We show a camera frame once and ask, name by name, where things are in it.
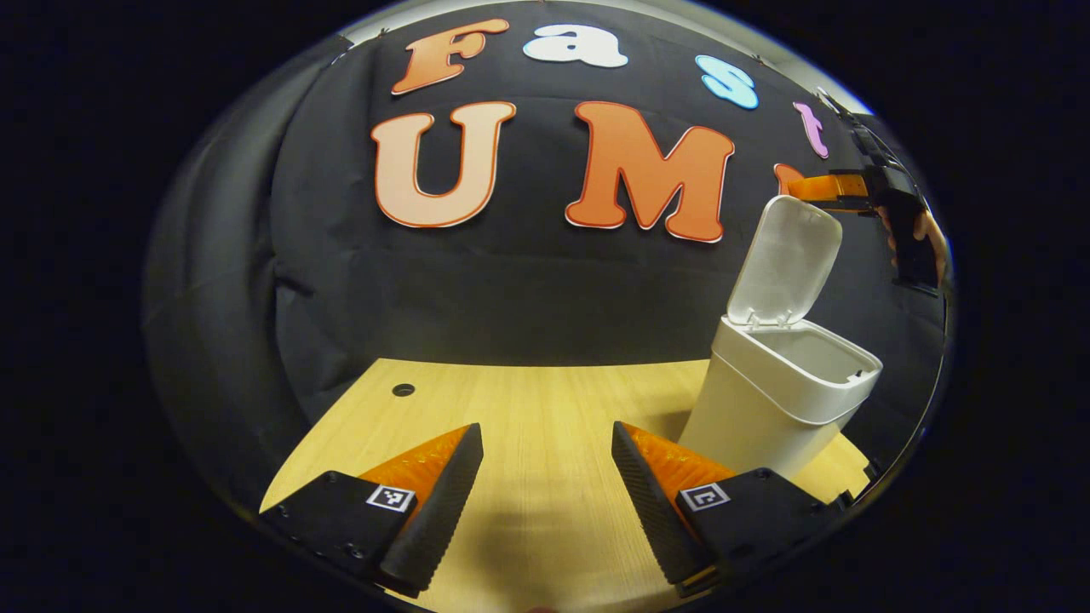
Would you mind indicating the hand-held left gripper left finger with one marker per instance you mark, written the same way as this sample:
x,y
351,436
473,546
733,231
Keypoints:
x,y
443,502

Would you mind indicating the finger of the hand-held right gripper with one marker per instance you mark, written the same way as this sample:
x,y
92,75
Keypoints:
x,y
834,191

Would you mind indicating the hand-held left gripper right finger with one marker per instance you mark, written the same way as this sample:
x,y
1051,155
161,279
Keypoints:
x,y
651,502

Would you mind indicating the white desktop garbage bin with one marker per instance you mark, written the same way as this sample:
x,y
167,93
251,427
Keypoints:
x,y
758,400

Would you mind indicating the wooden desktop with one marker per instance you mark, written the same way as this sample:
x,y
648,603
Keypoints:
x,y
545,426

